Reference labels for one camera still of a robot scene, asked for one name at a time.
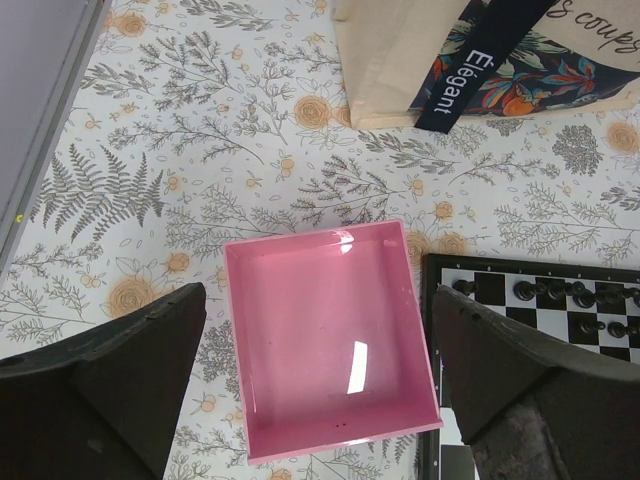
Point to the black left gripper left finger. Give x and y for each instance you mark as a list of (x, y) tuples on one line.
[(102, 404)]

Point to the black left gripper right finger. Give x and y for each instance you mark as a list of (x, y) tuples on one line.
[(531, 406)]

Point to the black pawn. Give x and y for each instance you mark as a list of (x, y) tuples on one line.
[(618, 330), (591, 327)]

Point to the black chess piece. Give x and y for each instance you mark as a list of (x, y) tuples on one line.
[(526, 291), (611, 295), (555, 291), (466, 287), (581, 296), (632, 293)]

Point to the black white chessboard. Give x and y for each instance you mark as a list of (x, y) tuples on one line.
[(442, 455)]

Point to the pink plastic box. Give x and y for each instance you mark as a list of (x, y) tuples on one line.
[(329, 341)]

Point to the floral patterned tablecloth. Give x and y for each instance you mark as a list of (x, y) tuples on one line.
[(201, 122)]

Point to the beige canvas tote bag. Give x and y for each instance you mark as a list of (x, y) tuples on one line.
[(430, 64)]

